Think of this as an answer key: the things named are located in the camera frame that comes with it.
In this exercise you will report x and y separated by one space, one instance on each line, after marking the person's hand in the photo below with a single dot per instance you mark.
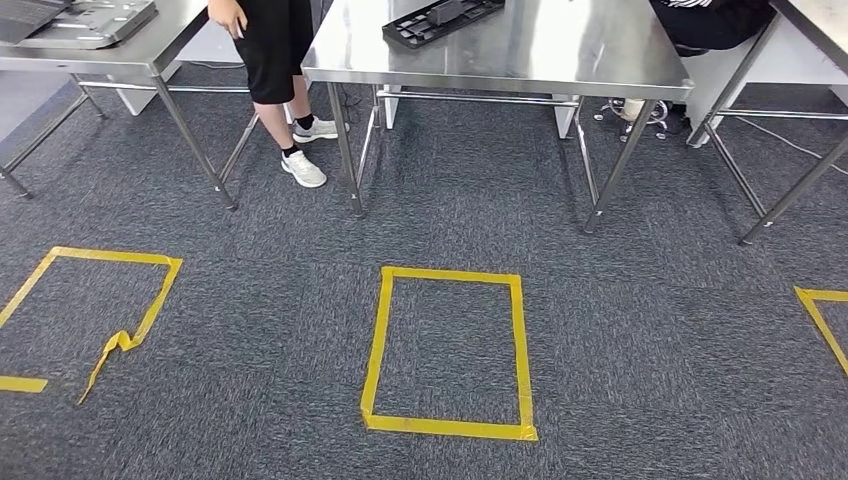
225 14

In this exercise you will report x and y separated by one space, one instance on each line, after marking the black plastic panel part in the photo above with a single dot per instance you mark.
411 30

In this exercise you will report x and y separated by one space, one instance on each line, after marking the steel workbench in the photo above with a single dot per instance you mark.
530 60

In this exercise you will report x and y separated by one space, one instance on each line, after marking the person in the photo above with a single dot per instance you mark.
272 53
715 26

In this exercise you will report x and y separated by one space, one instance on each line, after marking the grey metal tray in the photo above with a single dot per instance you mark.
99 26

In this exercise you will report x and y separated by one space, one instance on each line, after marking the dark grey laptop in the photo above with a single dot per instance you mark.
26 16

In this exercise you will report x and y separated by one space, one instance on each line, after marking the yellow floor tape square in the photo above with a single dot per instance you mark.
112 255
825 295
450 427

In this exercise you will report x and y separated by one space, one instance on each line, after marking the silver office chair base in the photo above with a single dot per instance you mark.
656 119

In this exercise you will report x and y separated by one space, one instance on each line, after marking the white bench seat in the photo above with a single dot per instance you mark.
715 79

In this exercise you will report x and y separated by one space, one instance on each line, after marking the steel frame table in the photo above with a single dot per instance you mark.
821 26
132 56

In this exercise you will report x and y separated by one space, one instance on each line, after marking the white pedestal cabinet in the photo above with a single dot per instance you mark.
146 89

